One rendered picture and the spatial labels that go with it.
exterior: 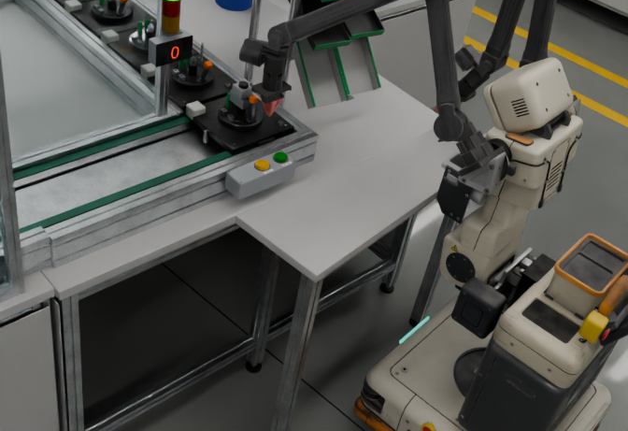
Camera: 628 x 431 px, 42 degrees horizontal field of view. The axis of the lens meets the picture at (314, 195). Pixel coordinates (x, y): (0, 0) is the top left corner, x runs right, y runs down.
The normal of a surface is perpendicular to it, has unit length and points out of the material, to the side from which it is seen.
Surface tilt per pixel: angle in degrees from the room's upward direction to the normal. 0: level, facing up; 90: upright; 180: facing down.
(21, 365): 90
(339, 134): 0
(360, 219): 0
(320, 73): 45
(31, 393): 90
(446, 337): 0
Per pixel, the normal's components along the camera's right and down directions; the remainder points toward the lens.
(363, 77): 0.47, -0.12
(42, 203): 0.15, -0.77
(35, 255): 0.66, 0.55
